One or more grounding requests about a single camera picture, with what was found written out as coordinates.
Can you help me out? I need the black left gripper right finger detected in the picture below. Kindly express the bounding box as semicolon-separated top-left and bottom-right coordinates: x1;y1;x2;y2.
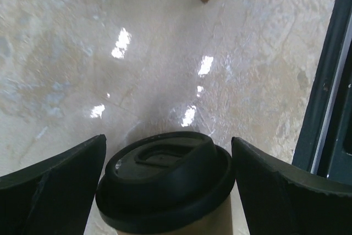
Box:
232;137;351;234

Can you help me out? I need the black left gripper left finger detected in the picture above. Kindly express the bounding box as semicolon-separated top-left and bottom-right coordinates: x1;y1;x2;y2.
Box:
1;134;106;234

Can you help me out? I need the black plastic cup lid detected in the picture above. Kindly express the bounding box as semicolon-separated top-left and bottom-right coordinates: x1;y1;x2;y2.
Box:
96;131;235;222

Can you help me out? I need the brown paper cup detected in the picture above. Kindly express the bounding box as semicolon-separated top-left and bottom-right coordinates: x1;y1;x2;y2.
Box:
100;196;233;234

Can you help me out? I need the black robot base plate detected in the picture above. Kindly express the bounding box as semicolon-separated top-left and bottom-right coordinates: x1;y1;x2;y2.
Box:
292;0;351;184

